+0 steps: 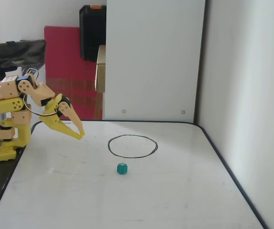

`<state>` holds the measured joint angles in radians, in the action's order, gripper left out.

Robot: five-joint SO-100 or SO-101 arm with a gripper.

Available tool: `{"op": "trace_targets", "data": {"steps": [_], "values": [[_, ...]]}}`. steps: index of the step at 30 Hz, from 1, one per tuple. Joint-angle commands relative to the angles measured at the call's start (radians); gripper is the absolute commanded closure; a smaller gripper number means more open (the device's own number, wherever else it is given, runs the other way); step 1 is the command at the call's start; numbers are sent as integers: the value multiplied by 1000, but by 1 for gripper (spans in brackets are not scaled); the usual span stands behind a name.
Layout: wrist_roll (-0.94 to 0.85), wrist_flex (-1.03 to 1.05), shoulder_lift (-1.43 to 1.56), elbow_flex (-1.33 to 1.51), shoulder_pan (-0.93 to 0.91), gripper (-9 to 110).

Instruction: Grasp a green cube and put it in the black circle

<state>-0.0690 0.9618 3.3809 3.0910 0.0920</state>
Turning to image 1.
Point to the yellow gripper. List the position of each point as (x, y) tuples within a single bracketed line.
[(53, 120)]

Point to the small green cube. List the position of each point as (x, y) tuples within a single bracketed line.
[(122, 169)]

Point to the black drawn circle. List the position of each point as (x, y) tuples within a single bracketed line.
[(108, 146)]

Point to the brown cardboard box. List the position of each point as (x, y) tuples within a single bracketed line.
[(101, 71)]

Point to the red flat board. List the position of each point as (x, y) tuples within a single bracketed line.
[(65, 59)]

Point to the black bag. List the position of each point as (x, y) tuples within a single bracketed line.
[(15, 56)]

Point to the white dry-erase board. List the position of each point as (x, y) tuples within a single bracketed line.
[(127, 198)]

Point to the black plastic case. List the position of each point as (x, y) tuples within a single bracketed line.
[(92, 31)]

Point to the tall white panel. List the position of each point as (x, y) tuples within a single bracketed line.
[(151, 59)]

